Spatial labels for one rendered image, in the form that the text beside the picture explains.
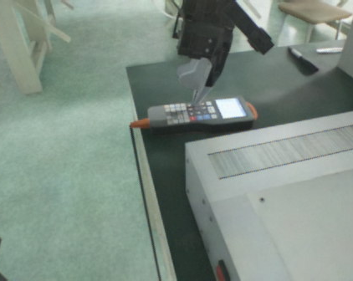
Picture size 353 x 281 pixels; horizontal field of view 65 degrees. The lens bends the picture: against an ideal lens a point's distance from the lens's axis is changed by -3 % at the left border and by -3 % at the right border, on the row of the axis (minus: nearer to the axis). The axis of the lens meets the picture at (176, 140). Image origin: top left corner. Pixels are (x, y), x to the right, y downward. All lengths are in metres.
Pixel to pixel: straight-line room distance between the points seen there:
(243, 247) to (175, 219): 0.16
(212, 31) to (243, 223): 0.29
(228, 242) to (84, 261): 1.04
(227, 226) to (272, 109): 0.38
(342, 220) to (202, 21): 0.33
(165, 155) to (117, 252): 0.82
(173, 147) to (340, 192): 0.28
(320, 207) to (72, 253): 1.11
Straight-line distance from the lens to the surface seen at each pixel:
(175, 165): 0.47
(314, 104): 0.66
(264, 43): 0.51
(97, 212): 1.38
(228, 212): 0.29
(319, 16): 2.20
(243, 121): 0.53
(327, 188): 0.34
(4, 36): 2.19
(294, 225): 0.30
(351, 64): 0.81
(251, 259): 0.27
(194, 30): 0.45
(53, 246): 1.35
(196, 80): 0.51
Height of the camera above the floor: 1.09
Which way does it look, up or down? 42 degrees down
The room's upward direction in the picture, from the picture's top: 2 degrees counter-clockwise
